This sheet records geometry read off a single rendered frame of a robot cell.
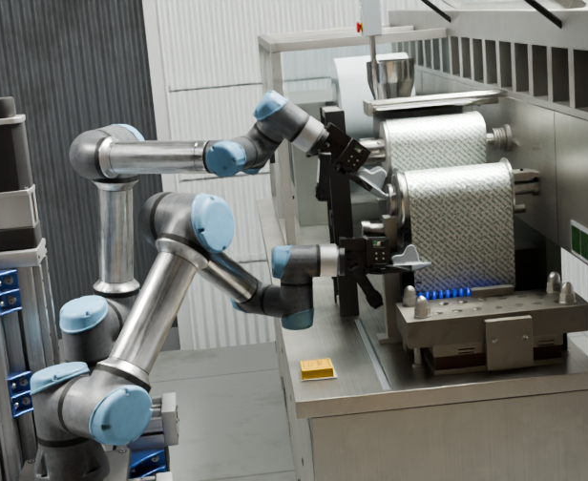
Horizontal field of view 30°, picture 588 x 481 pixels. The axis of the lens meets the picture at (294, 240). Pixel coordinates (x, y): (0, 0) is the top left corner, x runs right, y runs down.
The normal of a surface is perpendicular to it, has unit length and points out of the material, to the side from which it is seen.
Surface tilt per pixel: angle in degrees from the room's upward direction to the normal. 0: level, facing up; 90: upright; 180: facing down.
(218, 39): 90
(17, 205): 90
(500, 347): 90
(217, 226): 84
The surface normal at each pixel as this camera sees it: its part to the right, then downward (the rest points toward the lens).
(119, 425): 0.71, 0.18
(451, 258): 0.07, 0.22
